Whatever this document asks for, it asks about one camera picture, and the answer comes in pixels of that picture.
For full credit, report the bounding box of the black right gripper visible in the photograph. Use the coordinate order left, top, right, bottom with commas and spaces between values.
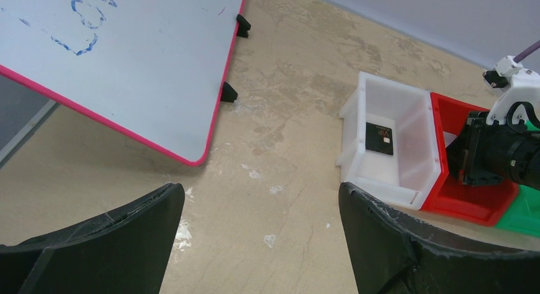
446, 111, 513, 187

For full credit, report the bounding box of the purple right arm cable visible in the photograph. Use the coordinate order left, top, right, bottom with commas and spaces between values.
512, 39, 540, 64

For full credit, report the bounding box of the black credit card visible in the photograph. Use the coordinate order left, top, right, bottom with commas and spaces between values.
366, 122, 394, 156

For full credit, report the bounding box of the green plastic bin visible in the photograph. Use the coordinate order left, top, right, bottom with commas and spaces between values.
494, 119, 540, 238

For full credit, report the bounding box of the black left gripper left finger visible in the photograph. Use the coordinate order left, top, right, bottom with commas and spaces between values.
1, 183, 185, 293

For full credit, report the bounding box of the red plastic bin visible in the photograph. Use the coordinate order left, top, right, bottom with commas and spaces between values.
421, 92, 520, 227

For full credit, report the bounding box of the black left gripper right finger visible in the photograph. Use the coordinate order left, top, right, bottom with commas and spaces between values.
338, 182, 539, 293

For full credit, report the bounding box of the white plastic bin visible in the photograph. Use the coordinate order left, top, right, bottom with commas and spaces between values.
336, 72, 441, 210

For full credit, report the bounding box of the pink framed whiteboard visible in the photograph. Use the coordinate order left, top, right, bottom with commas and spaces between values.
1, 0, 245, 166

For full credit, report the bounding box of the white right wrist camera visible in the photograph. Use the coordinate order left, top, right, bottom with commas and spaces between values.
483, 55, 539, 125

